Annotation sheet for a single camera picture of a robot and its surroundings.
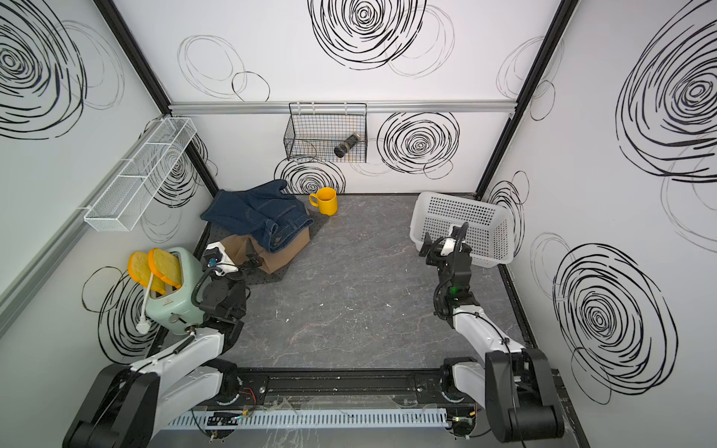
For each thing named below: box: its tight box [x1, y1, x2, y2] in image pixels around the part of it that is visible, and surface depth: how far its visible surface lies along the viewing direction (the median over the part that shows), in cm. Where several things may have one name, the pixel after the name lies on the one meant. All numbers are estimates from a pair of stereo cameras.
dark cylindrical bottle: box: [334, 133, 361, 158], surface depth 93 cm
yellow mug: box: [309, 186, 338, 217], surface depth 113 cm
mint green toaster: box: [146, 246, 206, 336], surface depth 76 cm
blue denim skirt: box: [200, 179, 315, 253], surface depth 111 cm
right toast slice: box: [147, 248, 182, 290], surface depth 77 cm
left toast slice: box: [126, 251, 167, 295], surface depth 75 cm
